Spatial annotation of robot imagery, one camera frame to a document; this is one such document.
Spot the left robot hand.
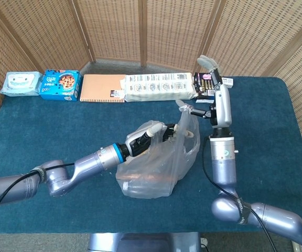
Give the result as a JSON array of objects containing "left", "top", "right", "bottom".
[{"left": 124, "top": 122, "right": 195, "bottom": 158}]

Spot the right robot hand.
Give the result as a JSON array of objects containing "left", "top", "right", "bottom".
[{"left": 176, "top": 55, "right": 233, "bottom": 129}]

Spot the clear plastic bag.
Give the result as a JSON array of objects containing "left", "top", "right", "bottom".
[{"left": 115, "top": 99, "right": 201, "bottom": 200}]

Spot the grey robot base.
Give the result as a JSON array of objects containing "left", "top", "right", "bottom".
[{"left": 87, "top": 232, "right": 202, "bottom": 252}]

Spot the small white box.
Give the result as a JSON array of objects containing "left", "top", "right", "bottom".
[{"left": 220, "top": 77, "right": 234, "bottom": 88}]

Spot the black and pink snack pack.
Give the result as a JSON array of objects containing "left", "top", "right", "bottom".
[{"left": 193, "top": 72, "right": 219, "bottom": 104}]

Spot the brown sausage stick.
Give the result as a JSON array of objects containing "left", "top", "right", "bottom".
[{"left": 119, "top": 172, "right": 173, "bottom": 182}]

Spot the long white wrapped package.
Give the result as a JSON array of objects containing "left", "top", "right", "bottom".
[{"left": 124, "top": 72, "right": 197, "bottom": 102}]

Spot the orange spiral notebook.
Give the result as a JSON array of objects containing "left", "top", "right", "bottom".
[{"left": 79, "top": 74, "right": 127, "bottom": 102}]

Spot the blue table mat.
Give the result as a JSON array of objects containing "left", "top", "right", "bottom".
[{"left": 0, "top": 76, "right": 302, "bottom": 234}]

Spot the woven folding screen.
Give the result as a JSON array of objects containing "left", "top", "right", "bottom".
[{"left": 0, "top": 0, "right": 302, "bottom": 184}]

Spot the blue cookie box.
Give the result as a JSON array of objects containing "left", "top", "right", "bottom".
[{"left": 39, "top": 69, "right": 82, "bottom": 102}]

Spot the light blue wet wipes pack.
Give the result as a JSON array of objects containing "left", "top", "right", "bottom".
[{"left": 0, "top": 71, "right": 43, "bottom": 97}]

